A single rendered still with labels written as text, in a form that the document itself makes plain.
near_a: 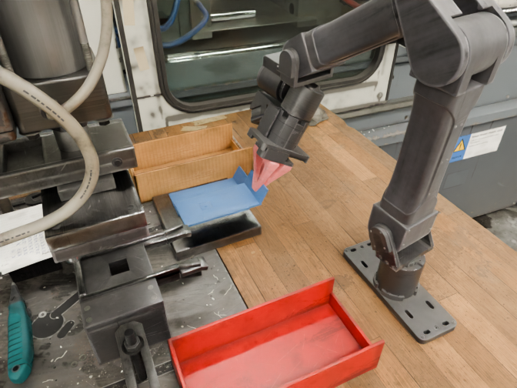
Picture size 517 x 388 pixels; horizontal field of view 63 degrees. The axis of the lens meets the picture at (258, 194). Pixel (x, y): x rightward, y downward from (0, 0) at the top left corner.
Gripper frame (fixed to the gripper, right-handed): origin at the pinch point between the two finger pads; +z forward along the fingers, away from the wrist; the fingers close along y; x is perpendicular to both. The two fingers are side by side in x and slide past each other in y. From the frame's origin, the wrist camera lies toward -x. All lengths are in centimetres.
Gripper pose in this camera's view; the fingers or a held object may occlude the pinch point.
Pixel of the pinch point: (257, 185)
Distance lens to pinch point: 76.1
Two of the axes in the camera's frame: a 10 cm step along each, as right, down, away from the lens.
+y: -8.0, -1.8, -5.8
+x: 4.2, 5.4, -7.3
